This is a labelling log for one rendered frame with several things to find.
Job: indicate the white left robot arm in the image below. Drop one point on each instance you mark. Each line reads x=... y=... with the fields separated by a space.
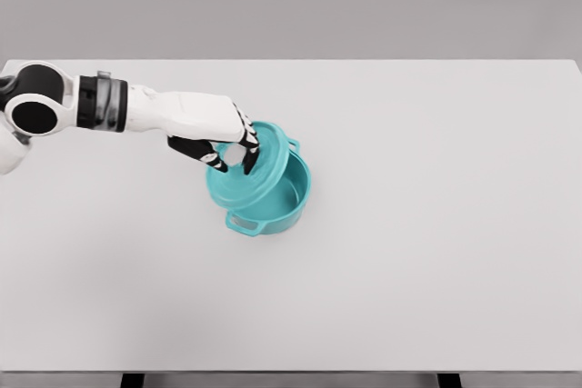
x=91 y=104

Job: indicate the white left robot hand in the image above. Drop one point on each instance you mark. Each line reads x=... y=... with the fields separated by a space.
x=204 y=114

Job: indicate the teal pot lid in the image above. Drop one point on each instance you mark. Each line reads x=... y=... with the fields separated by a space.
x=254 y=179

